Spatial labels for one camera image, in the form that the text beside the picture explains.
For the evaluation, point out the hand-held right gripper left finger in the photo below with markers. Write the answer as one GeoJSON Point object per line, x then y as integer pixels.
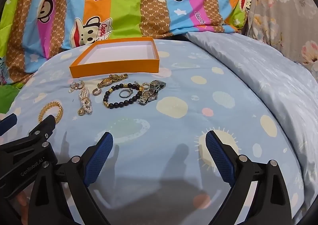
{"type": "Point", "coordinates": [99, 160]}

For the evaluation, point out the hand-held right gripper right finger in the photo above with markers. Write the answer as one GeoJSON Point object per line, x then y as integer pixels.
{"type": "Point", "coordinates": [218, 156]}

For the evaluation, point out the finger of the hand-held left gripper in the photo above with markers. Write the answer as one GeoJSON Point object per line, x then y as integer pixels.
{"type": "Point", "coordinates": [37, 135]}
{"type": "Point", "coordinates": [7, 123]}

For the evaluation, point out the gold wristwatch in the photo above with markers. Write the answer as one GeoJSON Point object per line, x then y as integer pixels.
{"type": "Point", "coordinates": [109, 80]}

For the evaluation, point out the silver wristwatch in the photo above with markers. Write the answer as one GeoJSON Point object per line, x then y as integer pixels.
{"type": "Point", "coordinates": [151, 93]}

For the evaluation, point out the orange cardboard box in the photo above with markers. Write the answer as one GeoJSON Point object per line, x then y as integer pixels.
{"type": "Point", "coordinates": [116, 64]}

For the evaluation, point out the blue spotted bedsheet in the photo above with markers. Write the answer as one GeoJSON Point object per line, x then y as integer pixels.
{"type": "Point", "coordinates": [174, 90]}

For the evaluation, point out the pale blue quilt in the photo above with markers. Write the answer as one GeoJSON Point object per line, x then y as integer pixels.
{"type": "Point", "coordinates": [260, 65]}

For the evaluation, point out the striped cartoon monkey blanket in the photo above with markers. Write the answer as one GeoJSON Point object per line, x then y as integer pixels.
{"type": "Point", "coordinates": [119, 1]}

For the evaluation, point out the grey floral cloth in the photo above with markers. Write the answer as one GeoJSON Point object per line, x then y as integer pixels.
{"type": "Point", "coordinates": [280, 3]}

